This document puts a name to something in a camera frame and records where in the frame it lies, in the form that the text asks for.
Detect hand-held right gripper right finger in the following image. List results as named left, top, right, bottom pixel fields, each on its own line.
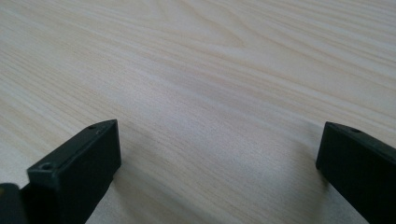
left=315, top=121, right=396, bottom=224

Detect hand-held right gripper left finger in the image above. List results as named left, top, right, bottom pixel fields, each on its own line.
left=20, top=119, right=122, bottom=224

